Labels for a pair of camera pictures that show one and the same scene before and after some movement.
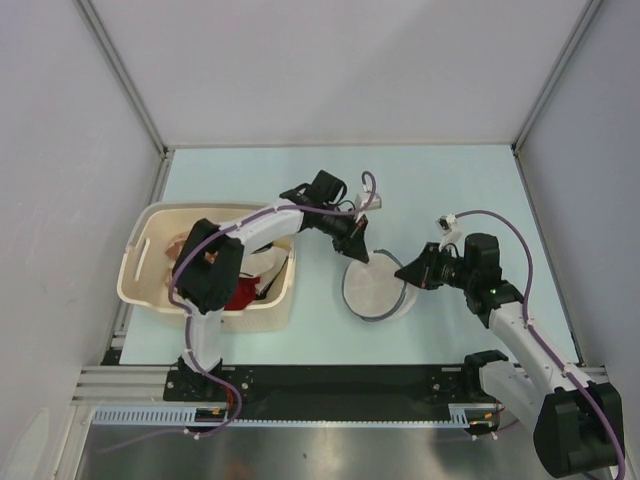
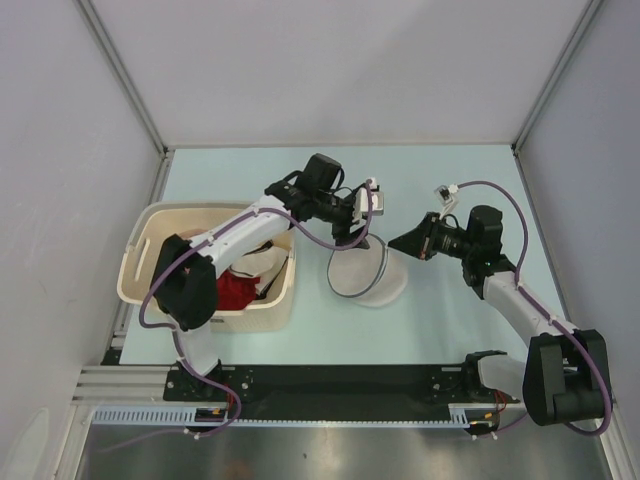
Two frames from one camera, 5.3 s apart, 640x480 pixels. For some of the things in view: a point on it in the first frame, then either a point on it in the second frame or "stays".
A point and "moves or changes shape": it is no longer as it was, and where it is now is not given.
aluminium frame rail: x=121 y=386 stays
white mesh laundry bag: x=373 y=292 moves or changes shape
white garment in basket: x=265 y=263 stays
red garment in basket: x=245 y=293 stays
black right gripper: x=421 y=271 -> x=421 y=241
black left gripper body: x=341 y=227 stays
